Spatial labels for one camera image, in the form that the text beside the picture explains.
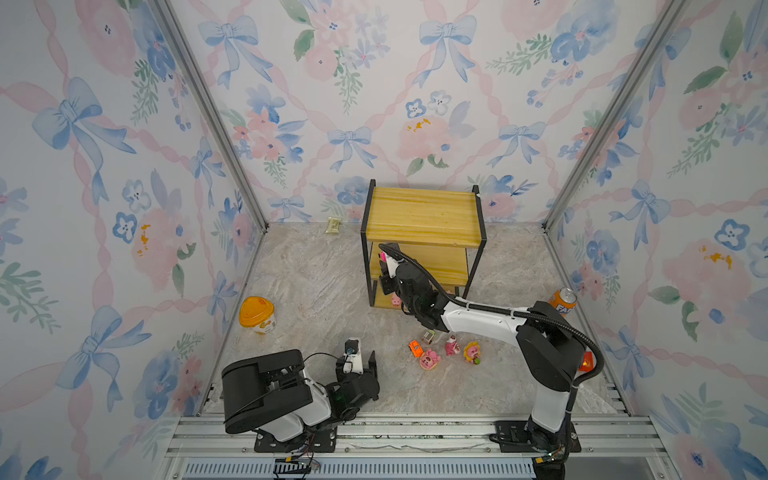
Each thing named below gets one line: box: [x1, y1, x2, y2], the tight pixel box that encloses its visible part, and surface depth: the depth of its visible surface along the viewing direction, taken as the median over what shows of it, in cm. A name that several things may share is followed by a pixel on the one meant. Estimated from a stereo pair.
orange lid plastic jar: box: [239, 296, 276, 335], surface depth 87 cm
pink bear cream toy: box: [445, 335, 461, 356], surface depth 87 cm
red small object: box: [578, 351, 595, 372], surface depth 85 cm
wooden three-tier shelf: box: [360, 179, 487, 309], surface depth 77 cm
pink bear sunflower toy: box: [463, 341, 482, 365], surface depth 86 cm
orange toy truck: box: [408, 340, 425, 358], surface depth 89 cm
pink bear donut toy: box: [420, 348, 441, 371], surface depth 85 cm
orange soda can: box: [548, 287, 578, 318], surface depth 90 cm
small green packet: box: [326, 217, 341, 234], surface depth 123 cm
